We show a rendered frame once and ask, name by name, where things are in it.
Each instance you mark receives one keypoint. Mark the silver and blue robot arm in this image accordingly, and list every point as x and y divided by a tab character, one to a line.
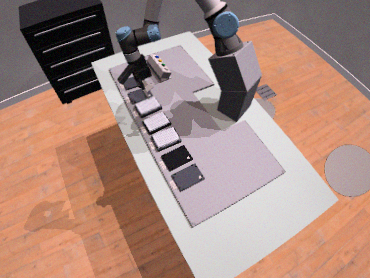
225	26

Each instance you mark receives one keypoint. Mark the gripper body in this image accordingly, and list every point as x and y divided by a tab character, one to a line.
142	70

